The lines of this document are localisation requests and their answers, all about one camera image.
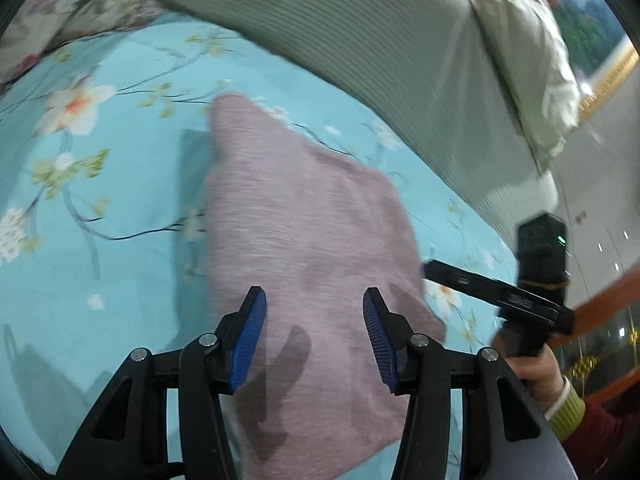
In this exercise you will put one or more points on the grey striped quilt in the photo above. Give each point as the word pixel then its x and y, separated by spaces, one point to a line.
pixel 424 68

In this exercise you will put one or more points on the light blue floral bedsheet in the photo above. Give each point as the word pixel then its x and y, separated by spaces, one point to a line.
pixel 104 153

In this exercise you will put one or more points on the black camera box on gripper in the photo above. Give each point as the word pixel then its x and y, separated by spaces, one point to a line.
pixel 541 254

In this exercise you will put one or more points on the red sleeve green cuff forearm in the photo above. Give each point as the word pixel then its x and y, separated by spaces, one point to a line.
pixel 598 444

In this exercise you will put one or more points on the person's right hand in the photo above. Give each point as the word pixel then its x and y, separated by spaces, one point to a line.
pixel 545 382

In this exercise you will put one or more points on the gold framed landscape painting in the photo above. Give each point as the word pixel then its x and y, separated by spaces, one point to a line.
pixel 601 54

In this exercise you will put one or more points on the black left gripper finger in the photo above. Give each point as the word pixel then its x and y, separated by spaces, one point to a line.
pixel 470 284

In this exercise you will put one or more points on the mauve knitted sweater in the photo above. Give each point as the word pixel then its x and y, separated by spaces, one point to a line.
pixel 314 229

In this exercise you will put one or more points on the cream satin pillow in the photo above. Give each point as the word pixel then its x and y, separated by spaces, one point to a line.
pixel 526 43

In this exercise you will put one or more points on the wooden glass cabinet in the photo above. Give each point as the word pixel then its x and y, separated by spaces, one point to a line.
pixel 601 356

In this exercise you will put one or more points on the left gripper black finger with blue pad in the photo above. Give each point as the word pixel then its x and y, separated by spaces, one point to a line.
pixel 389 334
pixel 238 333

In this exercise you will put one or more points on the pink floral pillow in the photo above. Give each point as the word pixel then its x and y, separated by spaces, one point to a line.
pixel 40 26

